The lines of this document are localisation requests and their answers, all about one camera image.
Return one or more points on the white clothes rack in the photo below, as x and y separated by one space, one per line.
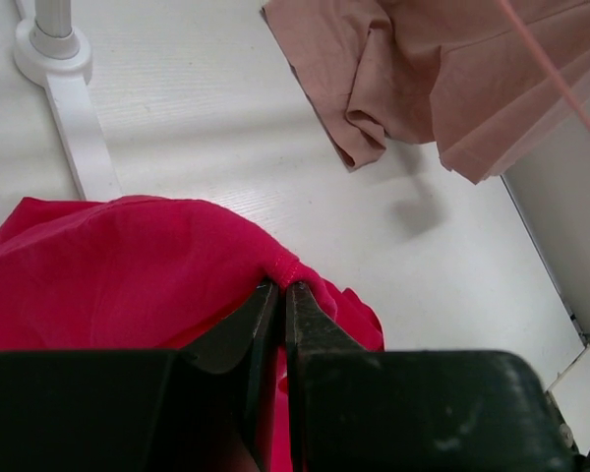
55 55

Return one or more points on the hanging pink printed shirt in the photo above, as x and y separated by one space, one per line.
506 101

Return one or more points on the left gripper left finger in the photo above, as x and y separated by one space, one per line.
205 407

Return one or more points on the red t shirt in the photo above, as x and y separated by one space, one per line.
152 273

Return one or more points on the pink shirt on floor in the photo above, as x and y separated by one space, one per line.
373 70

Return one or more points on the pink wire hanger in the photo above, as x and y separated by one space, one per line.
545 63

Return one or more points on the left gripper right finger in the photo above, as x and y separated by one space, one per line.
352 409

